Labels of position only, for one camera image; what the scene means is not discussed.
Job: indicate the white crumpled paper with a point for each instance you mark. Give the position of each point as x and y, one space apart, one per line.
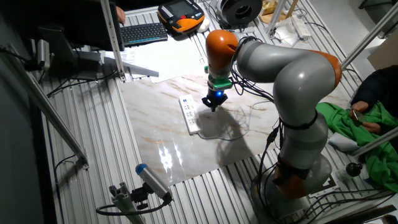
286 34

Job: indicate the round wooden plate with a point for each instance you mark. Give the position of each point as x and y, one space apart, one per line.
270 18

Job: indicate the brown cardboard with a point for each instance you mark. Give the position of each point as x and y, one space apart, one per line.
385 54

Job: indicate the silver box camera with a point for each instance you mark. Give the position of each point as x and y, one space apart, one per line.
43 54

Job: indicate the grey metal plate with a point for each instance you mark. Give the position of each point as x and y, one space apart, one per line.
133 69

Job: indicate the white cloth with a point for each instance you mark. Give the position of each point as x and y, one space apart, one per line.
342 143

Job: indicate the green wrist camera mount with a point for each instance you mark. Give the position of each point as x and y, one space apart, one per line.
222 83

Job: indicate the black monitor with stand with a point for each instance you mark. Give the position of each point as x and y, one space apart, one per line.
90 25

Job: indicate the white four-button power strip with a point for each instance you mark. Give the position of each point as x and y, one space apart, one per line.
189 113

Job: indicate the marble pattern board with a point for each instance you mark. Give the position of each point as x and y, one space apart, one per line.
149 124

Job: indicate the black keyboard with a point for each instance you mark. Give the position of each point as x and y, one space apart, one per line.
143 33

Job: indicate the black round knob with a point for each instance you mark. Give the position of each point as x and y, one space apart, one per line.
354 169

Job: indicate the black round spool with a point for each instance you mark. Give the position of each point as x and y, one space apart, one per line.
239 11

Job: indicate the orange black teach pendant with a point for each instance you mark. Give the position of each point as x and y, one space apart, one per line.
180 15

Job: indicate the black camera clamp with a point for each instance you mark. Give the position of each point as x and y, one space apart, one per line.
140 194

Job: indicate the silver camera with blue end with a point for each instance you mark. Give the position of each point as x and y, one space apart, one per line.
152 180

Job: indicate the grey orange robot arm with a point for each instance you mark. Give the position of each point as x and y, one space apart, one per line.
295 77

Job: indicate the long aluminium frame beam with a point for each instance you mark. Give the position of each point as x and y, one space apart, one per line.
46 107

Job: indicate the aluminium frame post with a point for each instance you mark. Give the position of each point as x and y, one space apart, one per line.
112 37
276 15

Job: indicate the smartphone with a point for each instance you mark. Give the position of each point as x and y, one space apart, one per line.
358 115

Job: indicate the white fiducial marker plate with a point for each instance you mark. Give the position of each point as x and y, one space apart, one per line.
328 186

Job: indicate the short aluminium profile stand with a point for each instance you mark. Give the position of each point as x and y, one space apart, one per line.
124 203

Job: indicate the white computer mouse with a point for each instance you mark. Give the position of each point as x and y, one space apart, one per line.
203 26

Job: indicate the bare human hand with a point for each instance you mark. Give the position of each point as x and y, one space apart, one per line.
120 15
372 127
360 106

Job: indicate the white paper sheet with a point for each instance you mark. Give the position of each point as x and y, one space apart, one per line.
168 59

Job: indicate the green cloth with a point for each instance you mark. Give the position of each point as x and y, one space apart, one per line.
379 161

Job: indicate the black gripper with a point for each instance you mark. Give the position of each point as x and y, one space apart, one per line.
217 95

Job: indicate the white plain power strip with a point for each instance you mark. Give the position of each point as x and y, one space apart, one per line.
301 28

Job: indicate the dark jacket sleeve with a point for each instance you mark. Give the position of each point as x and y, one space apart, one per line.
382 84

